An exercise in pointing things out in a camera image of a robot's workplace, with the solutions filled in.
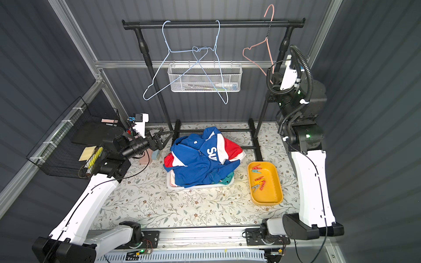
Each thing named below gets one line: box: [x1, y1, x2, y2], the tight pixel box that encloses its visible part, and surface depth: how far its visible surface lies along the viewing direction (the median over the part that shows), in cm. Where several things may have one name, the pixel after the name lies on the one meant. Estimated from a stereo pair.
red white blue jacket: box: [163, 126, 247, 188], surface depth 82 cm
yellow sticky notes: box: [77, 145, 98, 162], surface depth 74 cm
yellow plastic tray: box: [247, 161, 284, 207], surface depth 91 cm
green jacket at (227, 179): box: [217, 171, 235, 186], surface depth 81 cm
